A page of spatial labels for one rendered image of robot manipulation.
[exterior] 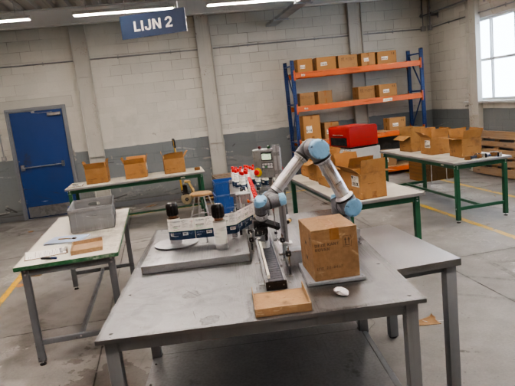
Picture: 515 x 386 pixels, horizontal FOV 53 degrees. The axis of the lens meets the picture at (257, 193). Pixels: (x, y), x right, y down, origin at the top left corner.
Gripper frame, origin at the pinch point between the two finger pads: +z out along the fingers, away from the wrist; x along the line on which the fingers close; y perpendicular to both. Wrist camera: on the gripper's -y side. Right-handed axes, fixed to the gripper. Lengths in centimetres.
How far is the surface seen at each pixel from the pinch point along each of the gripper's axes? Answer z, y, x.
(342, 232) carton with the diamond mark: -43, -36, 43
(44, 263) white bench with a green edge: 44, 161, -48
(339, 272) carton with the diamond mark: -25, -32, 54
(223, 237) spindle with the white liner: 4.5, 26.8, -12.3
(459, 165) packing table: 171, -264, -261
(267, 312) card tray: -37, 8, 83
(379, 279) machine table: -22, -52, 60
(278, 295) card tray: -25, 1, 63
